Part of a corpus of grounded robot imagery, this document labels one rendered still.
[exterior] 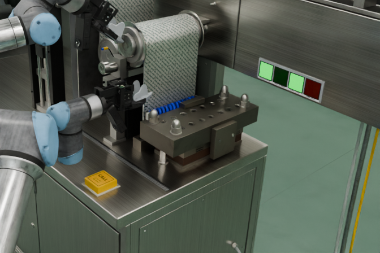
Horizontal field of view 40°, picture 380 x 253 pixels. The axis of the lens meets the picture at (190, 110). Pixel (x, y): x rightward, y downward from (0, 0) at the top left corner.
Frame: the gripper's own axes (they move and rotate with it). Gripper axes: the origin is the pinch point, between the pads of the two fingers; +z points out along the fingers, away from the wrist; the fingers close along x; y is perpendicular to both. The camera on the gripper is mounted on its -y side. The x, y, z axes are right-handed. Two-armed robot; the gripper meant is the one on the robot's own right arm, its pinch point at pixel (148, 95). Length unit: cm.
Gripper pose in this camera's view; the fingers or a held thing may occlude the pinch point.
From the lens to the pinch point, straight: 172.1
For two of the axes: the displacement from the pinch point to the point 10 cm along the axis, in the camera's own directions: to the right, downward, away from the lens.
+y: 0.6, -9.0, -4.4
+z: 7.2, -2.6, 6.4
